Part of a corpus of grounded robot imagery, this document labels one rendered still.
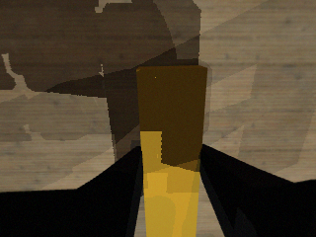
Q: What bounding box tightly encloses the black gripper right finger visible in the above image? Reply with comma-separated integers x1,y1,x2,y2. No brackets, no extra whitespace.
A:
199,144,316,237

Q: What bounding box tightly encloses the yellow bar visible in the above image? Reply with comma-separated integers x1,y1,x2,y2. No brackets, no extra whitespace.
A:
136,65,207,237

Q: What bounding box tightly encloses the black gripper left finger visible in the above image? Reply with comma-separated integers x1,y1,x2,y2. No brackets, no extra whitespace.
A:
0,146,143,237

